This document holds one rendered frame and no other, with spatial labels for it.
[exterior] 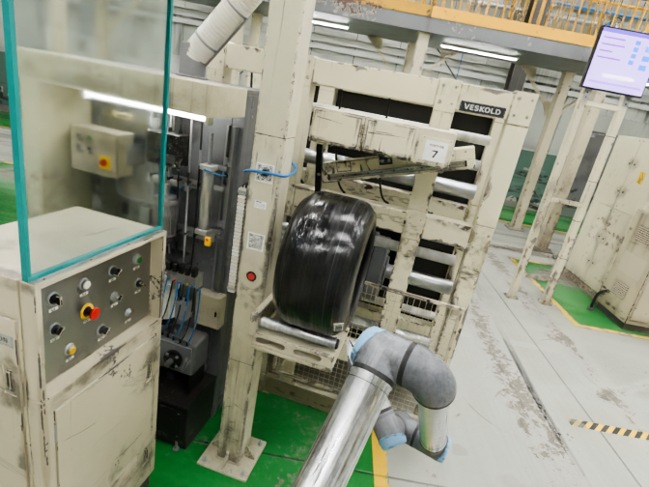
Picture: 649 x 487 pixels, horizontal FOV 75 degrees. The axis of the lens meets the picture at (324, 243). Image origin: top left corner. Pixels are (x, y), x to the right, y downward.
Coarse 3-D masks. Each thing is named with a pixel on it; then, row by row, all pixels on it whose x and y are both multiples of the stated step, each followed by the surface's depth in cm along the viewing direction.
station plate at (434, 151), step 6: (426, 144) 171; (432, 144) 170; (438, 144) 170; (444, 144) 169; (426, 150) 171; (432, 150) 171; (438, 150) 170; (444, 150) 170; (426, 156) 172; (432, 156) 172; (438, 156) 171; (444, 156) 170
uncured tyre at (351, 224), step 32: (320, 192) 169; (288, 224) 159; (320, 224) 153; (352, 224) 153; (288, 256) 152; (320, 256) 149; (352, 256) 150; (288, 288) 153; (320, 288) 150; (352, 288) 154; (288, 320) 166; (320, 320) 157
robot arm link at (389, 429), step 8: (384, 416) 140; (392, 416) 141; (376, 424) 141; (384, 424) 140; (392, 424) 140; (400, 424) 143; (376, 432) 141; (384, 432) 139; (392, 432) 139; (400, 432) 140; (384, 440) 138; (392, 440) 138; (400, 440) 138; (384, 448) 139
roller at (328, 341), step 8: (264, 320) 176; (272, 320) 176; (272, 328) 175; (280, 328) 174; (288, 328) 174; (296, 328) 174; (296, 336) 174; (304, 336) 172; (312, 336) 172; (320, 336) 172; (328, 336) 172; (320, 344) 172; (328, 344) 170; (336, 344) 170
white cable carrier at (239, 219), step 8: (240, 200) 172; (240, 208) 173; (240, 216) 174; (240, 224) 175; (240, 232) 177; (240, 240) 179; (240, 248) 183; (232, 256) 181; (232, 264) 182; (232, 272) 183; (232, 280) 184
